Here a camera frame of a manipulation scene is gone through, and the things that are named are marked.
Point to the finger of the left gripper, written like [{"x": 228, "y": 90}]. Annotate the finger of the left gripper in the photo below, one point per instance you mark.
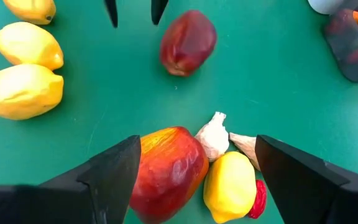
[
  {"x": 112, "y": 11},
  {"x": 158, "y": 9}
]

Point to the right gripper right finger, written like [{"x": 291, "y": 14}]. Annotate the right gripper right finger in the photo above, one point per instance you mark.
[{"x": 306, "y": 186}]

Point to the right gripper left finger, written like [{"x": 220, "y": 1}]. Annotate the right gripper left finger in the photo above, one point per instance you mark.
[{"x": 104, "y": 183}]

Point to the dark red apple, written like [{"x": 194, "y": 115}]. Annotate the dark red apple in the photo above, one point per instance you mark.
[{"x": 188, "y": 43}]

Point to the red pepper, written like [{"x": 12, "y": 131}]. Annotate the red pepper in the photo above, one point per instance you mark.
[{"x": 259, "y": 199}]

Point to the red yellow striped apple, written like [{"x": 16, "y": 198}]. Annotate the red yellow striped apple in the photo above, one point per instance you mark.
[{"x": 169, "y": 174}]

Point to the brownish pointed garlic clove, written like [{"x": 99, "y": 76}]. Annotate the brownish pointed garlic clove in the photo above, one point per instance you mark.
[{"x": 244, "y": 146}]

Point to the yellow lemon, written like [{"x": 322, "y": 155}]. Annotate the yellow lemon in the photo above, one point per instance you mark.
[
  {"x": 228, "y": 186},
  {"x": 26, "y": 45},
  {"x": 23, "y": 91},
  {"x": 33, "y": 11}
]

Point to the white garlic bulb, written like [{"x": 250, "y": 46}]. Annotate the white garlic bulb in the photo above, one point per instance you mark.
[{"x": 213, "y": 140}]

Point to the green table mat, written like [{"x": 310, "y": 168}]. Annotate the green table mat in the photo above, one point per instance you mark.
[{"x": 120, "y": 93}]

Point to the grey plastic bin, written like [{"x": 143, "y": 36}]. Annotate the grey plastic bin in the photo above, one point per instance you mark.
[{"x": 346, "y": 53}]

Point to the white plastic bin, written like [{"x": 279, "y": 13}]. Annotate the white plastic bin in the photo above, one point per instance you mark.
[{"x": 325, "y": 6}]

